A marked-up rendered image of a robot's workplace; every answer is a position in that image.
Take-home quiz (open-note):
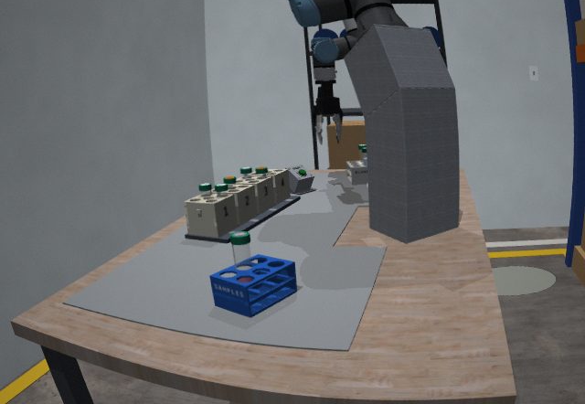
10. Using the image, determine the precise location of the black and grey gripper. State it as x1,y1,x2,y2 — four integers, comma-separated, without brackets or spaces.
313,80,343,144

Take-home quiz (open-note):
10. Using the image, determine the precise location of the blue tube rack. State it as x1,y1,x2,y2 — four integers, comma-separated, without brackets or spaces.
209,254,297,318

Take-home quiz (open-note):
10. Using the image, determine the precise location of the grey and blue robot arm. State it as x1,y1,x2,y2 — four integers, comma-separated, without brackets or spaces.
289,0,408,81

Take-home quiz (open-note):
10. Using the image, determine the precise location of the grey bench mat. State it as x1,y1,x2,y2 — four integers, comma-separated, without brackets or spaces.
63,173,387,352

